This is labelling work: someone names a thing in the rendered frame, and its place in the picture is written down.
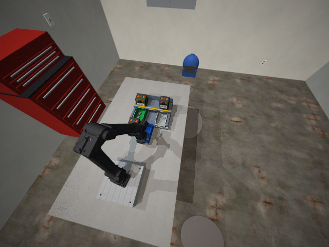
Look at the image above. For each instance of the blue bin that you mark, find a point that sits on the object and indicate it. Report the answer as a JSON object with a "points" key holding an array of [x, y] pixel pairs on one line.
{"points": [[149, 130]]}

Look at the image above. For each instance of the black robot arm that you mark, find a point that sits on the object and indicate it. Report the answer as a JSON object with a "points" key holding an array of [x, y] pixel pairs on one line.
{"points": [[99, 133]]}

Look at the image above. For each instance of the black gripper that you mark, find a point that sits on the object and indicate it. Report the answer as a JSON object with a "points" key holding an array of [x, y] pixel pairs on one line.
{"points": [[141, 141]]}

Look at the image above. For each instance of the green open bin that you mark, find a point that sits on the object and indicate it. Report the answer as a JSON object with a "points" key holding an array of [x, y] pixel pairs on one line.
{"points": [[142, 115]]}

